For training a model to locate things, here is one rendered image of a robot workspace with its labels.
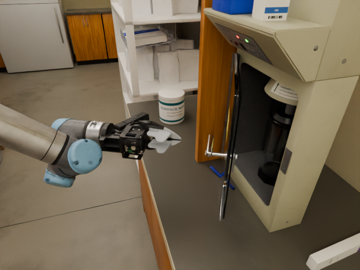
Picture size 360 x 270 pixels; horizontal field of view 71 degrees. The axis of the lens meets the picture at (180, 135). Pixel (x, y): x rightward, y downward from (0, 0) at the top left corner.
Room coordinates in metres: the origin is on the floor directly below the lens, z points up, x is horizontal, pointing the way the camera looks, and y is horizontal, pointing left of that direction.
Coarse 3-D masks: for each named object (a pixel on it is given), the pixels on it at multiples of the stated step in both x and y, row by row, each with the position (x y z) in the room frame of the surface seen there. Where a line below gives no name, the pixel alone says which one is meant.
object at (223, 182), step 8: (232, 72) 0.68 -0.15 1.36; (232, 80) 0.62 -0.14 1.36; (232, 88) 0.57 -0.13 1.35; (232, 96) 0.52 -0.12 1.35; (232, 104) 0.48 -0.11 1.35; (232, 112) 0.47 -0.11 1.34; (232, 120) 0.47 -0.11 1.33; (232, 128) 0.46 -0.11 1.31; (224, 136) 0.73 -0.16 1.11; (232, 136) 0.47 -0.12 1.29; (224, 144) 0.66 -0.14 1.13; (224, 152) 0.59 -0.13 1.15; (224, 160) 0.53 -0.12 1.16; (224, 168) 0.49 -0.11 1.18; (224, 176) 0.47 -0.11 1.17; (224, 184) 0.47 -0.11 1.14; (224, 192) 0.46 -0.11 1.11
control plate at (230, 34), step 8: (216, 24) 0.71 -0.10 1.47; (224, 32) 0.70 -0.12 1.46; (232, 32) 0.63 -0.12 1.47; (232, 40) 0.70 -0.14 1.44; (240, 40) 0.63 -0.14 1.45; (248, 40) 0.57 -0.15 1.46; (240, 48) 0.69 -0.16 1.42; (256, 48) 0.57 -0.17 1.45; (256, 56) 0.61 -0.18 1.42; (264, 56) 0.56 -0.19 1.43; (272, 64) 0.55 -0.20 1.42
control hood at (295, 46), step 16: (208, 16) 0.72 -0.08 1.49; (224, 16) 0.62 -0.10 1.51; (240, 16) 0.59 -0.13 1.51; (240, 32) 0.58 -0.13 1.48; (256, 32) 0.50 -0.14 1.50; (272, 32) 0.44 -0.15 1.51; (288, 32) 0.45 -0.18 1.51; (304, 32) 0.45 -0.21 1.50; (320, 32) 0.47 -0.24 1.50; (272, 48) 0.48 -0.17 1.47; (288, 48) 0.45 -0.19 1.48; (304, 48) 0.46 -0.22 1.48; (320, 48) 0.47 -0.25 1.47; (288, 64) 0.47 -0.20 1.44; (304, 64) 0.46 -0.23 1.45; (304, 80) 0.47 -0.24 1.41
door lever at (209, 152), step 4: (208, 136) 0.59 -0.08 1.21; (212, 136) 0.58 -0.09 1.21; (208, 140) 0.56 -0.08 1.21; (212, 140) 0.56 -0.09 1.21; (208, 144) 0.55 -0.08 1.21; (212, 144) 0.55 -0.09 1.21; (208, 148) 0.53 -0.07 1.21; (212, 148) 0.53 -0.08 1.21; (208, 152) 0.51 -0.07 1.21; (212, 152) 0.51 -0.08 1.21; (216, 152) 0.51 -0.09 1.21; (220, 152) 0.51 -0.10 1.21; (208, 156) 0.51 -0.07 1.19; (220, 156) 0.51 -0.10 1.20; (224, 156) 0.50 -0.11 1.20
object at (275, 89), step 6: (270, 84) 0.64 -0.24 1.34; (276, 84) 0.61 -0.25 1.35; (282, 84) 0.60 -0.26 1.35; (270, 90) 0.62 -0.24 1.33; (276, 90) 0.60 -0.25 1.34; (282, 90) 0.59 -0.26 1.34; (288, 90) 0.58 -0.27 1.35; (276, 96) 0.59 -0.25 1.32; (282, 96) 0.58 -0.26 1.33; (288, 96) 0.57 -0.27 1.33; (294, 96) 0.56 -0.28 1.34; (288, 102) 0.56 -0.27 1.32; (294, 102) 0.56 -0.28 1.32
